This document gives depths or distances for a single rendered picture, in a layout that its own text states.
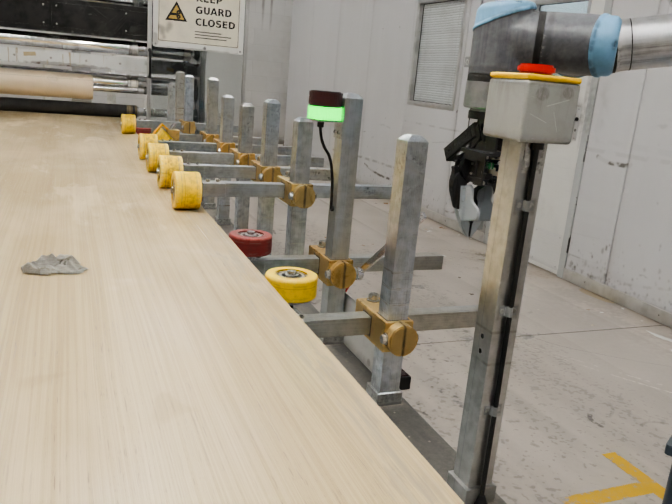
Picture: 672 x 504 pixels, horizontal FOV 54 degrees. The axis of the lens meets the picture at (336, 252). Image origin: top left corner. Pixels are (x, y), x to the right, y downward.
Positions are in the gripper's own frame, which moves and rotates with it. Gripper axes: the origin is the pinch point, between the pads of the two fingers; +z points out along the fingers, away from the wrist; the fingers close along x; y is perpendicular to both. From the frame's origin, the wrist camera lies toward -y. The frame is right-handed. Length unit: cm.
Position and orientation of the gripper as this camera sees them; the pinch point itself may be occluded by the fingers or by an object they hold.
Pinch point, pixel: (466, 228)
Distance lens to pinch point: 117.1
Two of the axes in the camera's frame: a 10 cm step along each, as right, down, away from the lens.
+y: 3.9, 2.7, -8.8
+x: 9.2, -0.2, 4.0
